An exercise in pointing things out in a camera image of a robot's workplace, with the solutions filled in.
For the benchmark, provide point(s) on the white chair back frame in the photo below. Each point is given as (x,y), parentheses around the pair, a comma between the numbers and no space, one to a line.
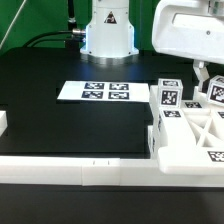
(189,139)

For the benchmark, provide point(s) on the white front rail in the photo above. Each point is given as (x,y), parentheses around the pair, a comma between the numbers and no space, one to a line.
(96,172)

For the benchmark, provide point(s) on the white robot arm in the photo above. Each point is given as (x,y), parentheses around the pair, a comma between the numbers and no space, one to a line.
(109,36)

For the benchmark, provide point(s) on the white left block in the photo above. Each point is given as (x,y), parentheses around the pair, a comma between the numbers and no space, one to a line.
(3,122)

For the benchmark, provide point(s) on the white chair seat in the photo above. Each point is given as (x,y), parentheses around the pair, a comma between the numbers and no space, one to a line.
(151,141)

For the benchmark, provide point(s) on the thin grey rod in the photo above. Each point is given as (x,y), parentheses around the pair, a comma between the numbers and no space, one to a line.
(2,42)

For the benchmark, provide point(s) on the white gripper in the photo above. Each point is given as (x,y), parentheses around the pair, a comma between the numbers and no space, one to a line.
(191,29)

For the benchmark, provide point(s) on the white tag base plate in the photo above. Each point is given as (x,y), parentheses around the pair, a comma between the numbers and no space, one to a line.
(104,91)

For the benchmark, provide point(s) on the white tagged cube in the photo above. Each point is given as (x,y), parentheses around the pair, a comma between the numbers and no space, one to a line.
(215,93)
(169,92)

